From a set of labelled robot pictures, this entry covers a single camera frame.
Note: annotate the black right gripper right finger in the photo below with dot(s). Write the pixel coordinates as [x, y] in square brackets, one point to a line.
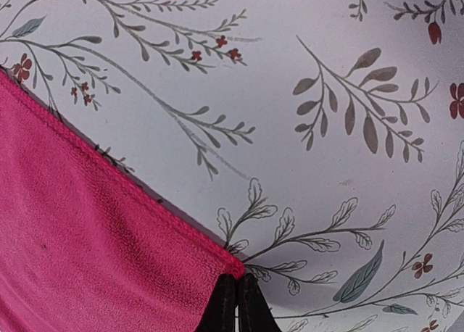
[254, 312]

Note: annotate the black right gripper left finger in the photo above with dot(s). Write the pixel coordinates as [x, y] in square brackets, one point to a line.
[219, 314]

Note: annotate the pink towel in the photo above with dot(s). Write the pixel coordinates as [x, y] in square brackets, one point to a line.
[83, 248]

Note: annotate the floral patterned table mat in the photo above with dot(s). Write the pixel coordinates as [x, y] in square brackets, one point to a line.
[319, 142]

